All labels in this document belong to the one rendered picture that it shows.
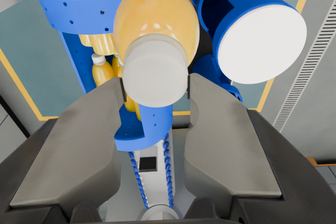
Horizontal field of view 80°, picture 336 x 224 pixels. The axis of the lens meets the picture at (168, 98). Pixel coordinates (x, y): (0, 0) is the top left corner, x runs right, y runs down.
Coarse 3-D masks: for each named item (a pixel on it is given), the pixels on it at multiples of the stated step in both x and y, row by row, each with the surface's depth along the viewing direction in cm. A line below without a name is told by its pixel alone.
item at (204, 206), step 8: (200, 200) 5; (208, 200) 5; (80, 208) 5; (88, 208) 5; (192, 208) 5; (200, 208) 5; (208, 208) 5; (72, 216) 5; (80, 216) 5; (88, 216) 5; (96, 216) 5; (184, 216) 5; (192, 216) 5; (200, 216) 5; (208, 216) 5
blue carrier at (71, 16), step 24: (48, 0) 38; (72, 0) 36; (96, 0) 36; (120, 0) 37; (72, 24) 39; (96, 24) 38; (72, 48) 58; (144, 120) 58; (168, 120) 68; (120, 144) 64; (144, 144) 65
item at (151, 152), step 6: (144, 150) 115; (150, 150) 114; (156, 150) 114; (144, 156) 112; (150, 156) 112; (156, 156) 111; (144, 162) 107; (150, 162) 107; (156, 162) 109; (138, 168) 106; (144, 168) 105; (150, 168) 104; (156, 168) 106
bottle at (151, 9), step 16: (128, 0) 14; (144, 0) 13; (160, 0) 13; (176, 0) 14; (128, 16) 13; (144, 16) 13; (160, 16) 13; (176, 16) 13; (192, 16) 15; (128, 32) 13; (144, 32) 13; (160, 32) 13; (176, 32) 13; (192, 32) 14; (128, 48) 12; (192, 48) 14
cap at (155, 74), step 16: (144, 48) 11; (160, 48) 11; (176, 48) 12; (128, 64) 11; (144, 64) 11; (160, 64) 11; (176, 64) 11; (128, 80) 11; (144, 80) 12; (160, 80) 12; (176, 80) 12; (144, 96) 12; (160, 96) 12; (176, 96) 12
